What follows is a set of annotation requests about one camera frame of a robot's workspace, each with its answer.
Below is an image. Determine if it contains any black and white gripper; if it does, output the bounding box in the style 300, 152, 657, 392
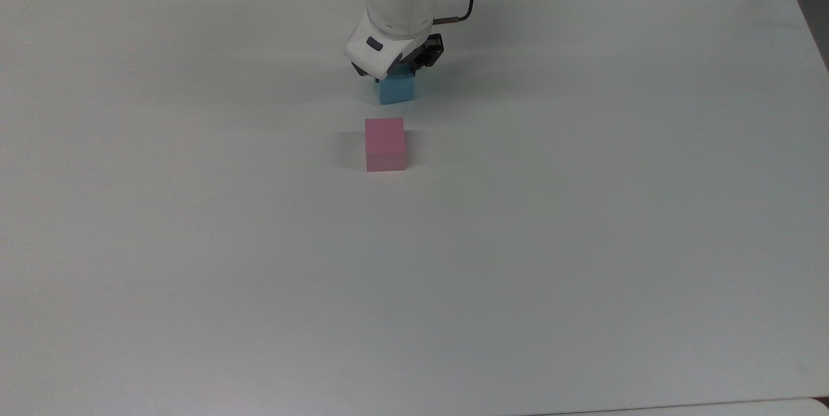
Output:
352, 32, 446, 78

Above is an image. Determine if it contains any blue cube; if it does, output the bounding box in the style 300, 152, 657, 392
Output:
377, 65, 416, 106

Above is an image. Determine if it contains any pink cube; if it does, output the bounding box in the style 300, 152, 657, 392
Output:
365, 117, 407, 172

